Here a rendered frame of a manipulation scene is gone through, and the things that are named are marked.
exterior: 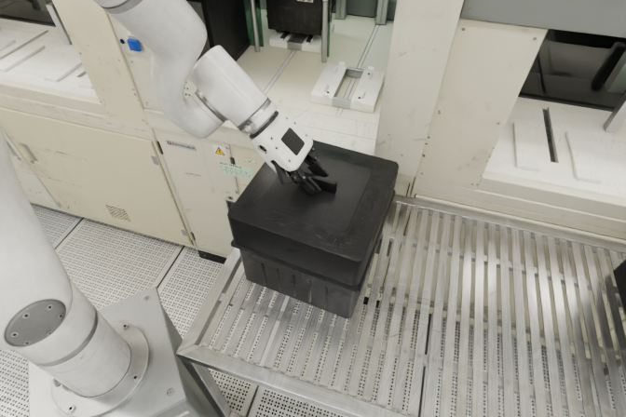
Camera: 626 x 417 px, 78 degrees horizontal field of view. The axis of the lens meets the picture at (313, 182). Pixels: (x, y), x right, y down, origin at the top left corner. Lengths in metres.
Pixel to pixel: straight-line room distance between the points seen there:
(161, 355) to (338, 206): 0.50
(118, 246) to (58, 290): 1.56
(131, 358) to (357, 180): 0.61
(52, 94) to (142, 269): 0.87
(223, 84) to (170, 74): 0.11
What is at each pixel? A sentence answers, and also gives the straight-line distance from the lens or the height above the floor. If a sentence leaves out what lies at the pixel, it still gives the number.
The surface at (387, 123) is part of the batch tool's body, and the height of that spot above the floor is 1.03.
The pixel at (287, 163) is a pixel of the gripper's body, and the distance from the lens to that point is 0.74.
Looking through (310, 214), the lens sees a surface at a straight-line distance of 0.78.
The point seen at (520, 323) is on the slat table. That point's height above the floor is 0.76.
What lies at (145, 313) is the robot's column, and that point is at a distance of 1.02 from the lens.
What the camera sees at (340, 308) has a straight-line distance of 0.91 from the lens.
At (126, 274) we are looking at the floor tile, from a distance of 2.07.
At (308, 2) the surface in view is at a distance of 1.52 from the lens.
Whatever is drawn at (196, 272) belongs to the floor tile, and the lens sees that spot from 1.96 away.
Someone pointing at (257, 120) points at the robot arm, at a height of 1.18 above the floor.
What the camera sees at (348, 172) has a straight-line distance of 0.86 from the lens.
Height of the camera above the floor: 1.62
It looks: 46 degrees down
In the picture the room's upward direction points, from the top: straight up
